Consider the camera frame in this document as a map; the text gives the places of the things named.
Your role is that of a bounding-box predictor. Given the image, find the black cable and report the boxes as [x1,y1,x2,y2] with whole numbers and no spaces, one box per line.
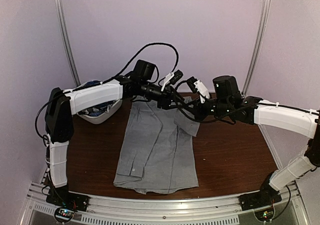
[99,42,180,86]
[172,82,241,125]

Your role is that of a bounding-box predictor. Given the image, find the white plastic basket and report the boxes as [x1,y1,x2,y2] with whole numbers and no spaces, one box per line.
[70,80,123,125]

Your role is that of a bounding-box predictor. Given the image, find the left black cable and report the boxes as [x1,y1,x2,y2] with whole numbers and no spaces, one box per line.
[99,42,180,86]

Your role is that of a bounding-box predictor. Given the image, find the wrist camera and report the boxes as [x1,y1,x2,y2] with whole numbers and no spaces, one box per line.
[187,76,211,104]
[161,70,184,92]

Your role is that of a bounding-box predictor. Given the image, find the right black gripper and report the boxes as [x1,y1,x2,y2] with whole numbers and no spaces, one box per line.
[185,96,232,122]

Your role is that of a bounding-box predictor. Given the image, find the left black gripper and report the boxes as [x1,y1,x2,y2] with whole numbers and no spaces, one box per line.
[140,81,187,111]

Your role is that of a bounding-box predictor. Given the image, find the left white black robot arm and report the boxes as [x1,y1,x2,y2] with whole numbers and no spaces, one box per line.
[41,59,183,207]

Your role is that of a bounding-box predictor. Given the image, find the grey long sleeve shirt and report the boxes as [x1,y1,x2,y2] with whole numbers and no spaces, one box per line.
[113,101,200,194]

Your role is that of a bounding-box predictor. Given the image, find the aluminium frame post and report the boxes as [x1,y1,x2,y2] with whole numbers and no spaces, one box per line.
[54,0,81,87]
[242,0,272,95]

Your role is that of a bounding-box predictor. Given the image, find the right black cable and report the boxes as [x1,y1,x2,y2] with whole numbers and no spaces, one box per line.
[172,82,241,125]

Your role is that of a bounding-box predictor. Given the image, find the right aluminium frame post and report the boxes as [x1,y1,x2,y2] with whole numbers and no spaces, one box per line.
[242,0,272,95]

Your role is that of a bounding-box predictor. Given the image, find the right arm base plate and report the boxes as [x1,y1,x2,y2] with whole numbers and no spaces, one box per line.
[238,191,282,223]

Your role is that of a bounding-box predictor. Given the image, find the blue plaid shirt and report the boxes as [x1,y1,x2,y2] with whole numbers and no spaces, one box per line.
[82,80,118,117]

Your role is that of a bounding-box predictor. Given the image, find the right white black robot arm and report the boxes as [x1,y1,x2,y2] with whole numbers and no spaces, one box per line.
[187,75,320,206]

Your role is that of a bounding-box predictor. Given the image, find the left aluminium frame post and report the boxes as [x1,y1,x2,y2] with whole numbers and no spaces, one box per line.
[54,0,81,87]

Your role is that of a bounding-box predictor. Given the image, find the front aluminium rail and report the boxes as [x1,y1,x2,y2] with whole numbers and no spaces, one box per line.
[24,182,308,225]

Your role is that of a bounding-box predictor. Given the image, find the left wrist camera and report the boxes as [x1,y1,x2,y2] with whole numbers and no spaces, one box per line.
[161,70,184,92]

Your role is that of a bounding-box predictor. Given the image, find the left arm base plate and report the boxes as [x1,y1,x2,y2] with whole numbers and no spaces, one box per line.
[46,189,90,224]

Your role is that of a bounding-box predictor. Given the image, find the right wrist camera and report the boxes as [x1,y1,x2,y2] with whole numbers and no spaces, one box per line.
[187,76,211,104]

